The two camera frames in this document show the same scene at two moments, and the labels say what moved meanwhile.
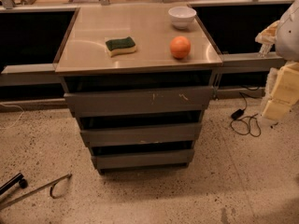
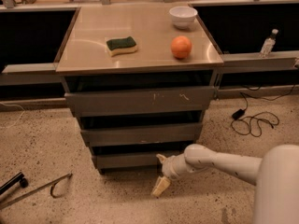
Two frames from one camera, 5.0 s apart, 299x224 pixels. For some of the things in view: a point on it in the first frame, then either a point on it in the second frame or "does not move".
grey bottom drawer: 144,160 does not move
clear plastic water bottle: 264,49 does not move
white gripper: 288,36 -> 168,168
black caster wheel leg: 19,178 does not move
